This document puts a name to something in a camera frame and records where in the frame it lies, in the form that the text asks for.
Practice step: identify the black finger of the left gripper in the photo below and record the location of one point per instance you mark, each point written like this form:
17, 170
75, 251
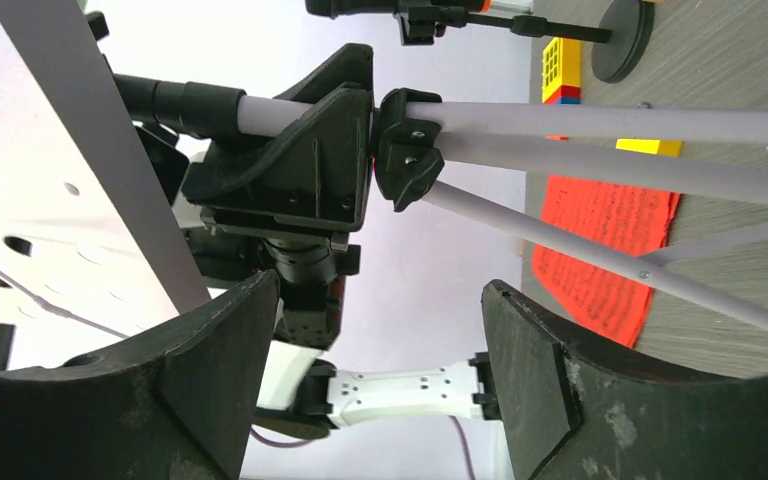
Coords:
351, 65

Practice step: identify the small yellow block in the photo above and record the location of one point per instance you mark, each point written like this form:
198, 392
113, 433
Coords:
671, 148

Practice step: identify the blue toy brick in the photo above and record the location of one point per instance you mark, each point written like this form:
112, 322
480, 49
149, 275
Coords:
564, 100

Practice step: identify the yellow grid toy brick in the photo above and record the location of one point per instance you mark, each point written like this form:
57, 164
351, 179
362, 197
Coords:
561, 64

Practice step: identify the black round-base mic stand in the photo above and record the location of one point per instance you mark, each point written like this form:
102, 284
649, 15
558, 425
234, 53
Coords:
619, 41

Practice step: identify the red sheet music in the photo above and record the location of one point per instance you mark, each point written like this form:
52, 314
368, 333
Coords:
596, 275

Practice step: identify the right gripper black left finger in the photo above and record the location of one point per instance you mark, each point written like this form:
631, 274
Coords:
173, 402

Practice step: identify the red toy brick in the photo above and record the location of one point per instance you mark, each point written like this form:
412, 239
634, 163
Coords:
563, 90

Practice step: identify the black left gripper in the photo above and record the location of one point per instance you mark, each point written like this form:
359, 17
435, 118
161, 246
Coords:
314, 177

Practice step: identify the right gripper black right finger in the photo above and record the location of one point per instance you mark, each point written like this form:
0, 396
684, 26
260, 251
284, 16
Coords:
576, 405

